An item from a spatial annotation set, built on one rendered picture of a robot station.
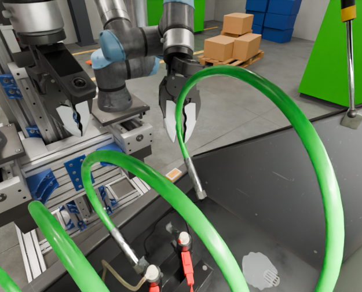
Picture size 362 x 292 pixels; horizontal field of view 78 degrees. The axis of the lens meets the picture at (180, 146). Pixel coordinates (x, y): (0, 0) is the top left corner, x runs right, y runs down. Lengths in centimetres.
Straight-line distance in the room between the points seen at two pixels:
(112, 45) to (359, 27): 309
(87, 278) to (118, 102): 84
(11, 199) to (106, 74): 53
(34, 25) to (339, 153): 59
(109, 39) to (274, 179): 56
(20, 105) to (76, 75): 71
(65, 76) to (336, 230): 41
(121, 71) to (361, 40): 295
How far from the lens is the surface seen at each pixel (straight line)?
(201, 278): 58
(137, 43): 64
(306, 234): 75
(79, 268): 20
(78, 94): 40
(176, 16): 58
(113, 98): 97
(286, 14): 653
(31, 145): 110
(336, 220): 24
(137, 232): 78
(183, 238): 44
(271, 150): 61
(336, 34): 349
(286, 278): 79
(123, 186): 178
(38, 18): 44
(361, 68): 351
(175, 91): 50
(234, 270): 20
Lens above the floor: 152
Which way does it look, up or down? 39 degrees down
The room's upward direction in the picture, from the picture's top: straight up
